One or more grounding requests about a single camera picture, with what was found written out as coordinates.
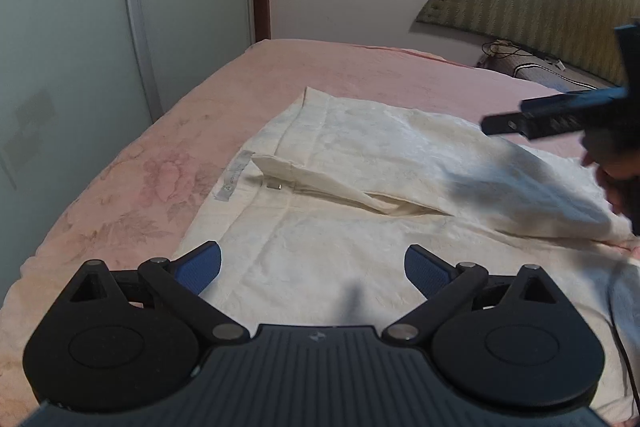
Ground striped grey pillow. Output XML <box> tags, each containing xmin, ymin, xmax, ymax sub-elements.
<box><xmin>477</xmin><ymin>39</ymin><xmax>614</xmax><ymax>93</ymax></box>

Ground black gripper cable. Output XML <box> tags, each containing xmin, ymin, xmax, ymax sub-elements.
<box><xmin>608</xmin><ymin>275</ymin><xmax>637</xmax><ymax>408</ymax></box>

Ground person's right hand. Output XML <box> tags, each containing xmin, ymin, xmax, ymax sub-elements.
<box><xmin>582</xmin><ymin>130</ymin><xmax>639</xmax><ymax>236</ymax></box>

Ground olive green padded headboard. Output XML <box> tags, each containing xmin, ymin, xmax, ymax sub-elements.
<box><xmin>416</xmin><ymin>0</ymin><xmax>639</xmax><ymax>86</ymax></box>

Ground pink floral bed blanket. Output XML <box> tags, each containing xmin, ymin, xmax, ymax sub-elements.
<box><xmin>0</xmin><ymin>38</ymin><xmax>640</xmax><ymax>423</ymax></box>

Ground cream white pants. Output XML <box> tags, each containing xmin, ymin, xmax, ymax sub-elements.
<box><xmin>170</xmin><ymin>85</ymin><xmax>640</xmax><ymax>358</ymax></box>

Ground frosted glass wardrobe door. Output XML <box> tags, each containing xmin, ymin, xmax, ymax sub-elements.
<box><xmin>1</xmin><ymin>0</ymin><xmax>254</xmax><ymax>288</ymax></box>

